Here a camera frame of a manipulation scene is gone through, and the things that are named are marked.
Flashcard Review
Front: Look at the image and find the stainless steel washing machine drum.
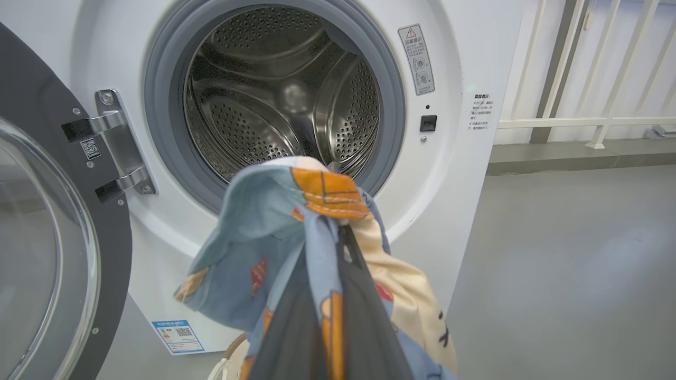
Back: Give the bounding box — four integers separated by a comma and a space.
183, 5, 381, 183

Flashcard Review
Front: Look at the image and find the white front-load washing machine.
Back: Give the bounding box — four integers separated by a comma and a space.
0, 0, 526, 355

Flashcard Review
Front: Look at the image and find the cream laundry basket brown rim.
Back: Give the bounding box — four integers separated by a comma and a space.
208, 332, 253, 380

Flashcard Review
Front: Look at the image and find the blue orange-print garment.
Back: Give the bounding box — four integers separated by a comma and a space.
174, 156, 459, 380

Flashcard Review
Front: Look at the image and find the grey warning sticker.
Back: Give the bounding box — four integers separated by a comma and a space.
398, 24, 436, 96

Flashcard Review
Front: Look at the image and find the black-rimmed glass washer door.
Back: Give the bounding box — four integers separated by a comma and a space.
0, 21, 133, 380

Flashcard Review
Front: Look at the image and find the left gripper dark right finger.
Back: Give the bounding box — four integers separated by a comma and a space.
338, 226, 415, 380

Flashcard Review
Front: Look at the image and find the chrome door hinge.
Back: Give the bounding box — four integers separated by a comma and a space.
61, 89, 157, 204

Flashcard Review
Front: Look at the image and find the white metal railing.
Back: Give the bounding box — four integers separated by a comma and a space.
496, 0, 676, 150

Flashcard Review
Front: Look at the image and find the grey concrete kerb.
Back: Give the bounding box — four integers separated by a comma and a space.
486, 138, 676, 176

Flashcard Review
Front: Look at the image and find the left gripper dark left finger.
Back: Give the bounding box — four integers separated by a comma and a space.
247, 245, 331, 380

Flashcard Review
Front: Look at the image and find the blue energy label sticker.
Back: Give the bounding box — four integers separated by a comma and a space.
152, 319, 205, 355

